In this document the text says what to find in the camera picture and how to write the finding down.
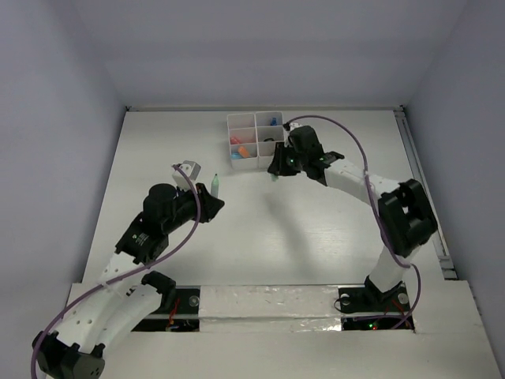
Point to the white left organizer box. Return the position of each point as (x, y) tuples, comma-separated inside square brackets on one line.
[(243, 126)]

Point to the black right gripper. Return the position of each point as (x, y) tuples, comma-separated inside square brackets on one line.
[(278, 166)]

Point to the green highlighter pen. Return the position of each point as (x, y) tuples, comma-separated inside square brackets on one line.
[(215, 186)]

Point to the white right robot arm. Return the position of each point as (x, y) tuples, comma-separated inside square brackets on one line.
[(402, 209)]

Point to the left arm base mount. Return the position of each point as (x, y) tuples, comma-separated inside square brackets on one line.
[(178, 310)]

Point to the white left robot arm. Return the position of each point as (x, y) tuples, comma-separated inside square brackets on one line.
[(77, 343)]

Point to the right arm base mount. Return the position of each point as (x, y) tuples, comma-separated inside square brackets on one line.
[(364, 308)]

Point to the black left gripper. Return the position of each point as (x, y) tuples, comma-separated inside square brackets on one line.
[(209, 205)]

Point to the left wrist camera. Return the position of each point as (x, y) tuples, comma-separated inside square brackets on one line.
[(185, 174)]

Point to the orange highlighter cap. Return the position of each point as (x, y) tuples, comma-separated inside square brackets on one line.
[(243, 152)]

